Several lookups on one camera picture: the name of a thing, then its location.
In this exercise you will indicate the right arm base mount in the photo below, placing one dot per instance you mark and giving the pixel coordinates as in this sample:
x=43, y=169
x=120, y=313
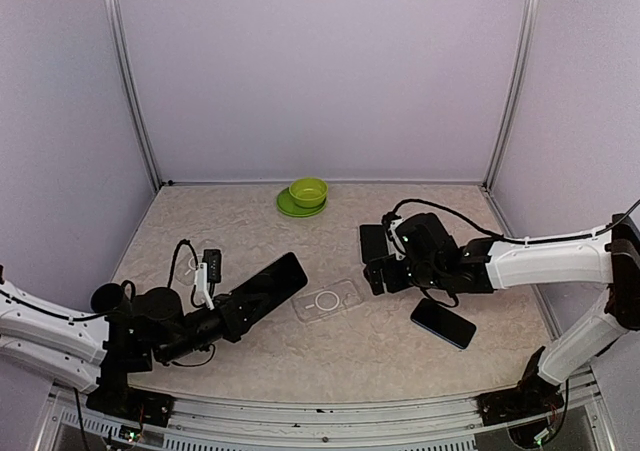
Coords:
x=531, y=396

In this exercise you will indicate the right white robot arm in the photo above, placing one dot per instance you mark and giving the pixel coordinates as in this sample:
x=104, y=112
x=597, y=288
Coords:
x=606, y=256

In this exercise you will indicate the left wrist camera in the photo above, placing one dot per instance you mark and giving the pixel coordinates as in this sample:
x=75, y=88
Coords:
x=207, y=276

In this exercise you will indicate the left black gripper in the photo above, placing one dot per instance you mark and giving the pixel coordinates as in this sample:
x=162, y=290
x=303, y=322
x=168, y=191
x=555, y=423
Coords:
x=233, y=322

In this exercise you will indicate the aluminium frame post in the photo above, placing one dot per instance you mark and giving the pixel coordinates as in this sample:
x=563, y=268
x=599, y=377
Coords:
x=516, y=83
x=115, y=19

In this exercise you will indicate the green bowl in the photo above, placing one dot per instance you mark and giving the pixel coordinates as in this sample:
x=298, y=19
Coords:
x=309, y=192

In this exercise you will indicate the left aluminium frame post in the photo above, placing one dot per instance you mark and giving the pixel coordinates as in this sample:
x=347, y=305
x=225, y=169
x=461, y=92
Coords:
x=115, y=19

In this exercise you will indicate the right aluminium frame post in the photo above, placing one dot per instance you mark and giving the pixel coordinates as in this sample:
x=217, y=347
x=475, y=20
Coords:
x=516, y=83

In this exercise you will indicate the black mug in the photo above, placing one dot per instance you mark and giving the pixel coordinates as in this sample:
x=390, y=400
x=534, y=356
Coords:
x=114, y=298

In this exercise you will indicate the large black phone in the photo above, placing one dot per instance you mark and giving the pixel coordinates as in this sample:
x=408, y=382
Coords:
x=280, y=276

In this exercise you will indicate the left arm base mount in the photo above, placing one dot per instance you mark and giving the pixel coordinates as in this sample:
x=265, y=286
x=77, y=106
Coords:
x=115, y=397

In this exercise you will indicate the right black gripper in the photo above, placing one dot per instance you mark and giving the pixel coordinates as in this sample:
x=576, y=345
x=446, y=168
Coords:
x=393, y=285

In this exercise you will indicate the green saucer plate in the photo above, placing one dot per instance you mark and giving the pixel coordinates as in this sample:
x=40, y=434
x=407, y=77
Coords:
x=287, y=206

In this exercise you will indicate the black phone blue edge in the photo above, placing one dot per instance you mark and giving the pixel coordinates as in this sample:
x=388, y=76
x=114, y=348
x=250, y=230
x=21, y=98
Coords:
x=443, y=323

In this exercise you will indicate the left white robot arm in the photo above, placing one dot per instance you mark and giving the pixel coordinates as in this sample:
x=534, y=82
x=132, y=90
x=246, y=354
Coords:
x=64, y=343

